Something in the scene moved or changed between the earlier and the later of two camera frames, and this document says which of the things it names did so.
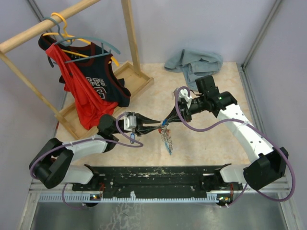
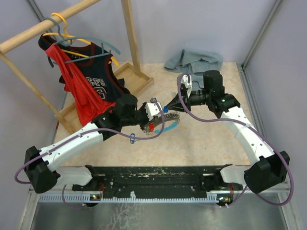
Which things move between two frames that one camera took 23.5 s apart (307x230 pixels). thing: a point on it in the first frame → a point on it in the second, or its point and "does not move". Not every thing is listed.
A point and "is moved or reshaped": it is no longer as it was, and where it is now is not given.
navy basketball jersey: (92, 62) does not move
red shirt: (91, 106) does not move
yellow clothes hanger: (69, 37) does not move
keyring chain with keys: (166, 136) is moved or reshaped
